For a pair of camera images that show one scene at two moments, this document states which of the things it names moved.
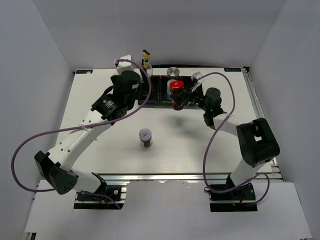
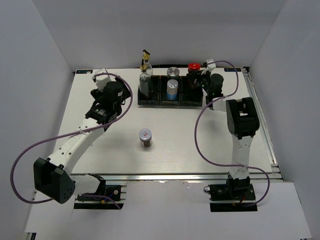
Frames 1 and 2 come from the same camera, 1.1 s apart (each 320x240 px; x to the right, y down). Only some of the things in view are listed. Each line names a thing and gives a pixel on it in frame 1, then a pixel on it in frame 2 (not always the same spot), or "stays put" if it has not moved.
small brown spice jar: [176, 87] to [193, 67]
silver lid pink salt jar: [173, 71] stays put
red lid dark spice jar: [145, 136] stays put
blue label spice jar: [168, 90] stays put
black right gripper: [188, 90] to [192, 77]
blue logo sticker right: [232, 69] stays put
